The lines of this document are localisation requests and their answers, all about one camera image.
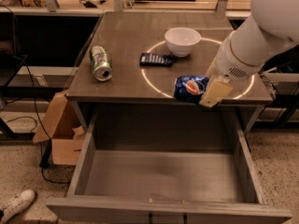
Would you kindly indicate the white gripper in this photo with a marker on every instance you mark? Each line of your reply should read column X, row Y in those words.
column 230, row 63

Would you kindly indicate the blue pepsi can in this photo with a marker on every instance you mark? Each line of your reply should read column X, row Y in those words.
column 189, row 89

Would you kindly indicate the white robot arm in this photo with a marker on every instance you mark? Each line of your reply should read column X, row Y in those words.
column 271, row 28

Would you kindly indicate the grey cabinet with top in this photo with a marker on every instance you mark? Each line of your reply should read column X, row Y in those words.
column 125, row 36

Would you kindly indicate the open grey top drawer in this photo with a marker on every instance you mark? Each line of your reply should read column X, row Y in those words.
column 165, row 164

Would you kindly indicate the green soda can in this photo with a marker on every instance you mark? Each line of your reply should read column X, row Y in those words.
column 101, row 68

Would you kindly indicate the white ceramic bowl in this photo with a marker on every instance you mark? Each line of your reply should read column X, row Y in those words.
column 181, row 41

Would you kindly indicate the dark blue snack packet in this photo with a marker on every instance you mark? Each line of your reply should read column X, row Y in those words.
column 154, row 59

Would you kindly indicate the brown cardboard box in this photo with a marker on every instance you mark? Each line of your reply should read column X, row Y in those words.
column 61, row 126

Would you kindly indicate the grey side shelf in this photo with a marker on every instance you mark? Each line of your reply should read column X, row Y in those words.
column 40, row 81

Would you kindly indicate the white sneaker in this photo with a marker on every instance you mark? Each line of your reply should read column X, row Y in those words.
column 16, row 205

